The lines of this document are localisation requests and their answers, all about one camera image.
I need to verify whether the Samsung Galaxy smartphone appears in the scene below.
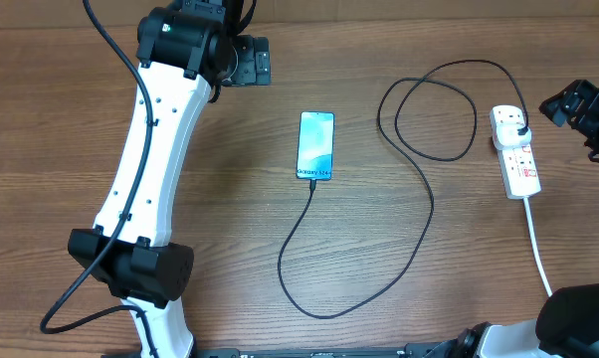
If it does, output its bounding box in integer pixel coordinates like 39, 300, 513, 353
296, 111, 335, 180

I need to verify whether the white power strip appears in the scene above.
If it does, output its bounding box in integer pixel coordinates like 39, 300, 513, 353
490, 104, 541, 200

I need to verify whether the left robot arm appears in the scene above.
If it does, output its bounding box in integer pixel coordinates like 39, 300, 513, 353
68, 1, 271, 357

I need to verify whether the white charger plug adapter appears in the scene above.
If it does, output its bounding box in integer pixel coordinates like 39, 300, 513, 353
493, 122, 532, 150

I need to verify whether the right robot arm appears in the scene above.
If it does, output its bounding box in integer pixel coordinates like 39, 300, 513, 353
426, 80, 599, 358

